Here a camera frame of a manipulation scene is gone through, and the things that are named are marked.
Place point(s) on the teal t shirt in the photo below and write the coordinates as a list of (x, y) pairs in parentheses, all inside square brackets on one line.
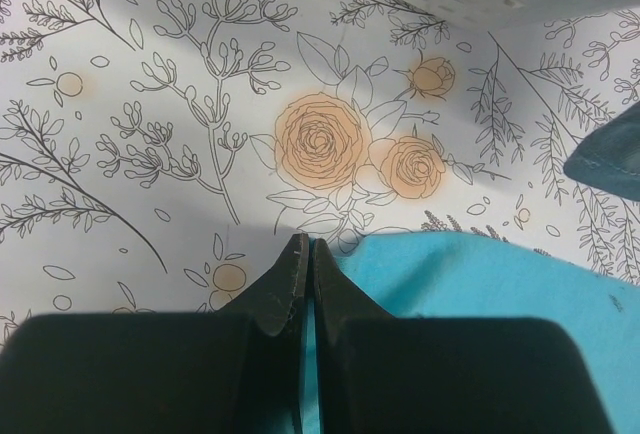
[(475, 274)]

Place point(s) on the grey-blue t shirt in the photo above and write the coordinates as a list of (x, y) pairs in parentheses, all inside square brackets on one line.
[(608, 158)]

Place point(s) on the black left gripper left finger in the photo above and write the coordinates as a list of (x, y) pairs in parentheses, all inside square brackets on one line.
[(237, 370)]

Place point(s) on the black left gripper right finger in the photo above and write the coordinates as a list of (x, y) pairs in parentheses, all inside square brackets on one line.
[(450, 374)]

